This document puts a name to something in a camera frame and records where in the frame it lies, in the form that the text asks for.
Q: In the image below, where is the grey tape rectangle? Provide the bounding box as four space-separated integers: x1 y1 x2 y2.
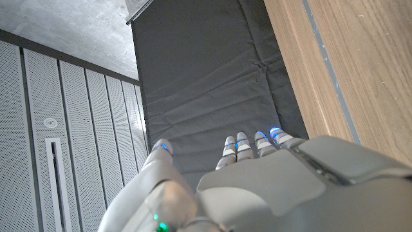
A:
301 0 363 146

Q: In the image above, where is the ceiling slot diffuser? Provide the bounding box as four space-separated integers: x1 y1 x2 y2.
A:
44 137 73 232

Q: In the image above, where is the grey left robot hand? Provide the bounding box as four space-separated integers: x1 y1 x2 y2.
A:
98 127 412 232

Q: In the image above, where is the black backdrop curtain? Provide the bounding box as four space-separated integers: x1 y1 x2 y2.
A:
130 0 310 191

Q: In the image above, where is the backdrop stand pole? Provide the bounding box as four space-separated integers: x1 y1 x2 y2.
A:
124 0 154 26

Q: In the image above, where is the round ceiling sensor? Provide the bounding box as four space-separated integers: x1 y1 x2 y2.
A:
43 117 59 129

